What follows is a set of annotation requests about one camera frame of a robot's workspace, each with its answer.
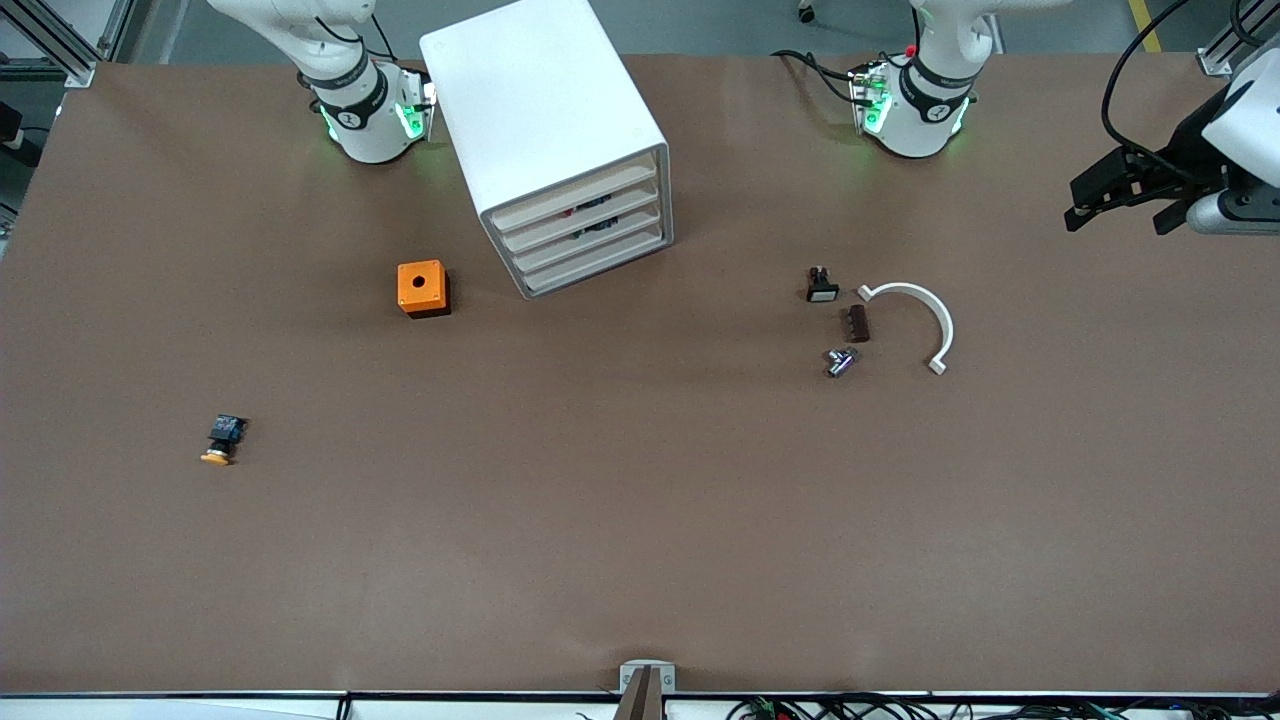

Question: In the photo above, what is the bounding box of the orange push button blue body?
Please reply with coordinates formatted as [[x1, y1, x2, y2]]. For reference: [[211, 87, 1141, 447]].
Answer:
[[200, 414, 248, 467]]

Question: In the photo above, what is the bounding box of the orange box with hole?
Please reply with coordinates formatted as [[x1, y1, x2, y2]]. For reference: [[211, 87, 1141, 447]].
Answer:
[[396, 259, 452, 319]]

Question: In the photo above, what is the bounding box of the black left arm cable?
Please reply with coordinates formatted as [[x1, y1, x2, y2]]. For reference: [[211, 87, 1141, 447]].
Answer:
[[1100, 0, 1280, 181]]

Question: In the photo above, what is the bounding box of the aluminium frame profile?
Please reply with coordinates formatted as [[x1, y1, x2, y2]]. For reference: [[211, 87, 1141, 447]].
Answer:
[[0, 0, 136, 89], [1197, 0, 1280, 78]]

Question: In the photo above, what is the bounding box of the white half-ring pipe clamp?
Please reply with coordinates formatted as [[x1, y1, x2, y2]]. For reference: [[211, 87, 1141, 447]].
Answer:
[[857, 281, 956, 377]]

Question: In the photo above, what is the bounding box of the black left base cable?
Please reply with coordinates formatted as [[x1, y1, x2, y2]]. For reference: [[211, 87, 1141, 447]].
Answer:
[[772, 48, 863, 103]]

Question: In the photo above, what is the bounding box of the black base cable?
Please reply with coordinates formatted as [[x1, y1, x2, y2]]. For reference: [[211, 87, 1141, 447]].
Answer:
[[772, 48, 863, 103], [340, 10, 401, 63]]

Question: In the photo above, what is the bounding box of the black right base cable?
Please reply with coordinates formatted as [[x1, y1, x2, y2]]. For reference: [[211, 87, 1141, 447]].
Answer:
[[340, 10, 401, 63]]

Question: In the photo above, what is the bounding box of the bundle of black cables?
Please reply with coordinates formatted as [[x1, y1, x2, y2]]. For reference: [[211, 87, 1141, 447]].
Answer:
[[725, 693, 1280, 720]]

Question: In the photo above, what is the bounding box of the metal bracket with brown post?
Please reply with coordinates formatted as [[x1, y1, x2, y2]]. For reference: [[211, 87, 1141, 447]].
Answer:
[[612, 660, 677, 720]]

